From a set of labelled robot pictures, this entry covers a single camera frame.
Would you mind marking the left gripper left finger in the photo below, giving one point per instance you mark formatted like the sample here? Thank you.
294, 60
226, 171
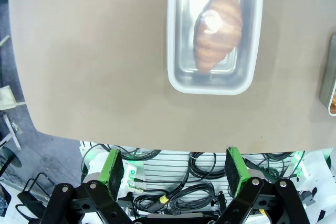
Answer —
111, 174

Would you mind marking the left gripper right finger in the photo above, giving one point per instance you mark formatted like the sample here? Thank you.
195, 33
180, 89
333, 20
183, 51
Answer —
236, 171

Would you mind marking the golden brown croissant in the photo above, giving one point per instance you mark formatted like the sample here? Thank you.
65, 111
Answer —
333, 100
223, 37

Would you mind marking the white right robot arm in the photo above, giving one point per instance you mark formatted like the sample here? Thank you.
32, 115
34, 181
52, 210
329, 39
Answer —
317, 171

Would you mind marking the white box with green light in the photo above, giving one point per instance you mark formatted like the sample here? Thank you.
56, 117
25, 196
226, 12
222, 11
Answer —
130, 174

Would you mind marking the white floor stand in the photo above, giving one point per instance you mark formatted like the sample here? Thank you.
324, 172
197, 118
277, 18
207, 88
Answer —
10, 98

